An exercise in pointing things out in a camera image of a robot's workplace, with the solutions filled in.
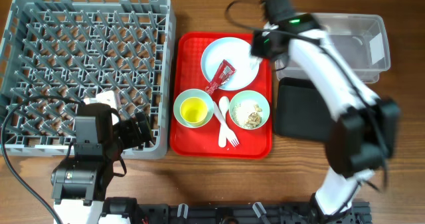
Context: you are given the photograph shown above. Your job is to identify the red snack wrapper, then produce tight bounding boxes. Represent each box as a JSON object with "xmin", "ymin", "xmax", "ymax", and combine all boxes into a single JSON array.
[{"xmin": 205, "ymin": 60, "xmax": 236, "ymax": 95}]

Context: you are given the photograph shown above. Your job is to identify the yellow plastic cup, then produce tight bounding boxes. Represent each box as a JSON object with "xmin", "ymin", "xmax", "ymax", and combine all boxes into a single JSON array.
[{"xmin": 180, "ymin": 97, "xmax": 208, "ymax": 126}]

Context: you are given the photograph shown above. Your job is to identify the light green bowl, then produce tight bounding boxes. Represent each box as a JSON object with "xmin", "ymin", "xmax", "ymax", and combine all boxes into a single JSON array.
[
  {"xmin": 173, "ymin": 88, "xmax": 213, "ymax": 128},
  {"xmin": 229, "ymin": 90, "xmax": 270, "ymax": 130}
]

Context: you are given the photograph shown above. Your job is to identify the food scraps rice and nuts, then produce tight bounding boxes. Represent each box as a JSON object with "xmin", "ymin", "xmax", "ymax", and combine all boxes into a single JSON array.
[{"xmin": 232, "ymin": 100, "xmax": 262, "ymax": 129}]

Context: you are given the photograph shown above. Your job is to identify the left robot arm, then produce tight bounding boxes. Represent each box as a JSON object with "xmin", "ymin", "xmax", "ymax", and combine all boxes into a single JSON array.
[{"xmin": 51, "ymin": 103, "xmax": 153, "ymax": 223}]

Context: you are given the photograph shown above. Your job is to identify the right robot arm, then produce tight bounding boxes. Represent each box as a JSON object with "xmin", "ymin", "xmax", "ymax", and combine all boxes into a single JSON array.
[{"xmin": 251, "ymin": 0, "xmax": 400, "ymax": 223}]

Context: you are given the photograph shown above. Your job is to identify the grey dishwasher rack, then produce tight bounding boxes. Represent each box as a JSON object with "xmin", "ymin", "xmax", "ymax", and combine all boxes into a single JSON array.
[{"xmin": 1, "ymin": 0, "xmax": 176, "ymax": 159}]

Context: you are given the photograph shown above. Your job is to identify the light blue plate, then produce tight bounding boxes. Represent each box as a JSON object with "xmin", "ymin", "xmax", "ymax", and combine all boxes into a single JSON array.
[{"xmin": 201, "ymin": 37, "xmax": 262, "ymax": 91}]

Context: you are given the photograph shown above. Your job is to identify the black tray bin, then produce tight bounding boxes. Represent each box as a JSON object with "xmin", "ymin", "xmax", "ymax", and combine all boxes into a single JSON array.
[{"xmin": 274, "ymin": 77, "xmax": 345, "ymax": 142}]

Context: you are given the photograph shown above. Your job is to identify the white plastic spoon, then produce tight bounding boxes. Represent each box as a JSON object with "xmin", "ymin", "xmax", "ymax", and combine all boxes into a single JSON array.
[{"xmin": 218, "ymin": 96, "xmax": 230, "ymax": 148}]

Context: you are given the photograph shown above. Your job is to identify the white plastic fork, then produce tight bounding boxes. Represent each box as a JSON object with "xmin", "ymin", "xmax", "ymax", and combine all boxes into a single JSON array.
[{"xmin": 214, "ymin": 103, "xmax": 240, "ymax": 147}]

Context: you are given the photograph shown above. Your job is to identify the red serving tray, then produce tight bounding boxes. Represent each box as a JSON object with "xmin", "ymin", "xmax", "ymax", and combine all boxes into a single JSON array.
[{"xmin": 169, "ymin": 32, "xmax": 272, "ymax": 160}]

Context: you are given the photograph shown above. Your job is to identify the clear plastic bin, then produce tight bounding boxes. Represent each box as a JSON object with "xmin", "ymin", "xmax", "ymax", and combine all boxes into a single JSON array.
[{"xmin": 274, "ymin": 12, "xmax": 392, "ymax": 84}]

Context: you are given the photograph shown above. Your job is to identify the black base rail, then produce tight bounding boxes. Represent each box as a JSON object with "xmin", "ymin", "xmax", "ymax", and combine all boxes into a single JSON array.
[{"xmin": 99, "ymin": 200, "xmax": 373, "ymax": 224}]

